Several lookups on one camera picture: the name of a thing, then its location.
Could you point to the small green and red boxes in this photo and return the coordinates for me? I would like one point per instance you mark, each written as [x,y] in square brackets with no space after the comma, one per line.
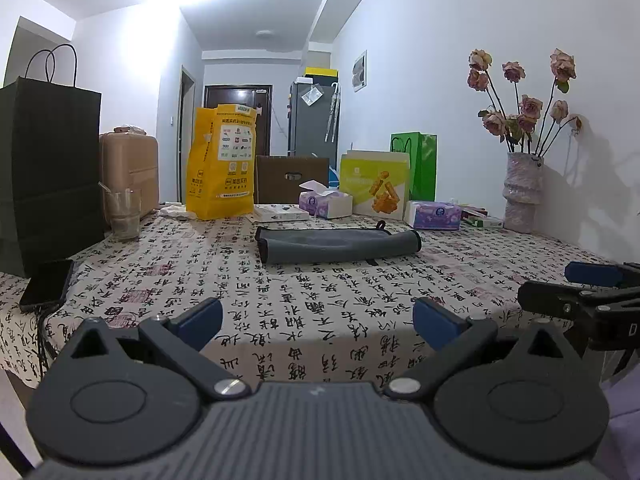
[482,219]

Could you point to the black smartphone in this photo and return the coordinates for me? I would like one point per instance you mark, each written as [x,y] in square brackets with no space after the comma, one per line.
[47,284]

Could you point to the printed calligraphy tablecloth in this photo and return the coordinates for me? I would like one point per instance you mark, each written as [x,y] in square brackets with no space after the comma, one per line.
[300,300]

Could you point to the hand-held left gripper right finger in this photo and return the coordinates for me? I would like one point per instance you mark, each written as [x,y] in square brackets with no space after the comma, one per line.
[436,321]

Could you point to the beige suitcase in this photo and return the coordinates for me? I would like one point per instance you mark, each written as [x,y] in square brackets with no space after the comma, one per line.
[132,170]

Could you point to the framed wall picture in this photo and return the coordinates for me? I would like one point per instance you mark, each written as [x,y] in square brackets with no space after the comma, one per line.
[359,71]

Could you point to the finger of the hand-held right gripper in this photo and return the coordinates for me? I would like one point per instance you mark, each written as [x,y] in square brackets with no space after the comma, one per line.
[592,274]
[550,295]

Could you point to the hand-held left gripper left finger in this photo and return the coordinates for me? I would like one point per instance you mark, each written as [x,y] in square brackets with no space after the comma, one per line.
[200,319]

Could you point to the yellow-green snack box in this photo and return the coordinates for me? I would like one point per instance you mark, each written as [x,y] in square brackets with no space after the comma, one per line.
[375,185]

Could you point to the purple tissue box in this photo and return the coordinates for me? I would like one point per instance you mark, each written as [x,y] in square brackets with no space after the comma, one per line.
[330,204]
[435,215]

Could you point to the person's pale clothing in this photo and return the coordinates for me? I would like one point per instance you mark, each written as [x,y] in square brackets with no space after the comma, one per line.
[622,425]

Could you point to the yellow box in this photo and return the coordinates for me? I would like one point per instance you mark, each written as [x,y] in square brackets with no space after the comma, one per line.
[321,74]

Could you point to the grey pouch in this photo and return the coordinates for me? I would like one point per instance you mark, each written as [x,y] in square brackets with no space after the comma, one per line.
[340,247]

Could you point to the hanging white umbrella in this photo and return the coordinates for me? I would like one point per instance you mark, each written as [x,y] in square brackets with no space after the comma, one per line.
[333,110]

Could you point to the dark brown door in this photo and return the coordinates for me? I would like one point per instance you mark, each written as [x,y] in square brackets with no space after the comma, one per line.
[237,97]

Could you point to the crumpled white tissue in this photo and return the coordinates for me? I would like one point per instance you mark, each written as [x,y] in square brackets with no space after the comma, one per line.
[176,211]

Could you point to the round ceiling lamp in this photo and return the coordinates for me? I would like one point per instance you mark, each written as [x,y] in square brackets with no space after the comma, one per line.
[265,34]

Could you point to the textured white vase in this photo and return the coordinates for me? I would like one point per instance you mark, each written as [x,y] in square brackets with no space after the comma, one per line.
[522,195]

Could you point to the brown cardboard box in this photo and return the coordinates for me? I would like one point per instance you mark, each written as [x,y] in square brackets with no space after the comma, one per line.
[280,180]

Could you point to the white flat box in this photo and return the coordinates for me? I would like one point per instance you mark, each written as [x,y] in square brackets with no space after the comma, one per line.
[280,212]

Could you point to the yellow plastic bag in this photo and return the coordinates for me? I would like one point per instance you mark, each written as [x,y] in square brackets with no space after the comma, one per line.
[222,170]

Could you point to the grey refrigerator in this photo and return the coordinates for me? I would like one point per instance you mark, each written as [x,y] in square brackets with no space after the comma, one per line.
[310,120]

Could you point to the dried pink roses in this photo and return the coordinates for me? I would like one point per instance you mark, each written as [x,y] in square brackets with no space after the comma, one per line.
[525,110]

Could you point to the green paper bag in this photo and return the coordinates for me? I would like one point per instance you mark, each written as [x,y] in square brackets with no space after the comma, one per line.
[422,165]

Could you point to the black paper bag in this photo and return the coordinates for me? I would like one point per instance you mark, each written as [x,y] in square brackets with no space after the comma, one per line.
[45,175]

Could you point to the clear drinking glass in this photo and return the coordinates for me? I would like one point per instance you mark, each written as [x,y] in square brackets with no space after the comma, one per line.
[122,215]

